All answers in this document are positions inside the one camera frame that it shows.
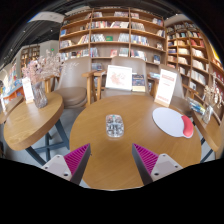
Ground small distant bookshelf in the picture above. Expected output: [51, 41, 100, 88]
[19, 44, 41, 69]

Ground vase with pink dried flowers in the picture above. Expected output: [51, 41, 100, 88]
[21, 49, 64, 110]

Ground white framed picture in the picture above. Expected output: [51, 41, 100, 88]
[105, 64, 133, 92]

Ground large wooden bookshelf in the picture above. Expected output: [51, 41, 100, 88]
[58, 7, 167, 73]

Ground white mouse pad, red rest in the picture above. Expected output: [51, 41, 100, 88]
[152, 106, 195, 139]

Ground dark book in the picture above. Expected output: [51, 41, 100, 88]
[131, 73, 147, 93]

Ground light blue books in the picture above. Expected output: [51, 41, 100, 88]
[148, 71, 162, 80]

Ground round wooden side table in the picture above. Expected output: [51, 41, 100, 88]
[3, 92, 70, 166]
[0, 95, 25, 125]
[191, 108, 224, 163]

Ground vase with pale dried flowers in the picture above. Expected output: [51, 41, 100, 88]
[200, 74, 224, 125]

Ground transparent computer mouse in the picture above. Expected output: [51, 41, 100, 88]
[105, 114, 125, 138]

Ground white sign on wooden base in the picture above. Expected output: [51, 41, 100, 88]
[154, 68, 178, 108]

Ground white ceiling panel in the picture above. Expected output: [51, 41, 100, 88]
[28, 11, 66, 24]

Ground small white table sign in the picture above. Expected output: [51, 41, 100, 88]
[21, 77, 35, 104]

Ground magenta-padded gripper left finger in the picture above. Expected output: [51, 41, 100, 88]
[41, 143, 92, 186]

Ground stack of colourful books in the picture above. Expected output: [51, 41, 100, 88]
[187, 97, 207, 116]

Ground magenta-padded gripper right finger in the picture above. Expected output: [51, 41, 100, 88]
[131, 143, 184, 186]

